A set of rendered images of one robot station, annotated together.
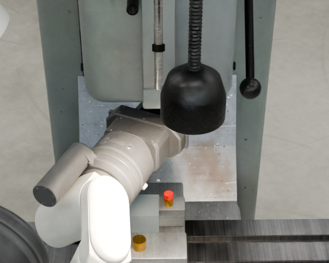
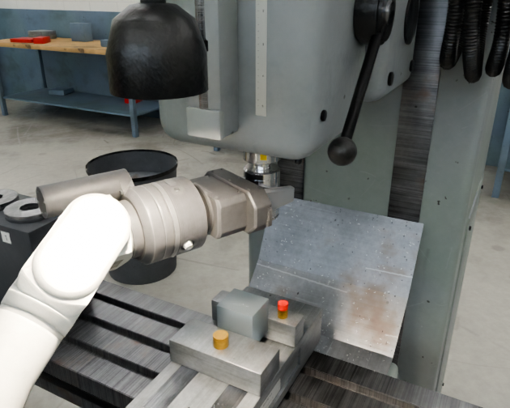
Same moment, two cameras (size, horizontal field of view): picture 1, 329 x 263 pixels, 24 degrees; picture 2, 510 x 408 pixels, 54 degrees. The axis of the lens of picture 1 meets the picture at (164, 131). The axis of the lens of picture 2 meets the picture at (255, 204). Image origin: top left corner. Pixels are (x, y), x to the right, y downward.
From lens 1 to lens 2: 64 cm
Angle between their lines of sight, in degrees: 28
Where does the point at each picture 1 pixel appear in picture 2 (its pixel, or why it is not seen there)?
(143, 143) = (206, 197)
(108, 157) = (142, 189)
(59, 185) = (57, 193)
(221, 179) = (382, 329)
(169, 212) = (279, 325)
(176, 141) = (252, 210)
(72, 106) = not seen: hidden behind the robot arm
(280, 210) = not seen: outside the picture
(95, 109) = (279, 227)
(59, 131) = (253, 245)
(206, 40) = (275, 57)
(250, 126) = (434, 287)
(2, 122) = not seen: hidden behind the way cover
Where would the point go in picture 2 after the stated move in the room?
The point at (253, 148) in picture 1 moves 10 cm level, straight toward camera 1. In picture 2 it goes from (435, 314) to (418, 339)
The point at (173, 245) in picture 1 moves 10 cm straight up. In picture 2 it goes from (256, 355) to (256, 294)
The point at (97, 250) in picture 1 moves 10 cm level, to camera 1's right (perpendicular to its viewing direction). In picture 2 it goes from (34, 269) to (120, 301)
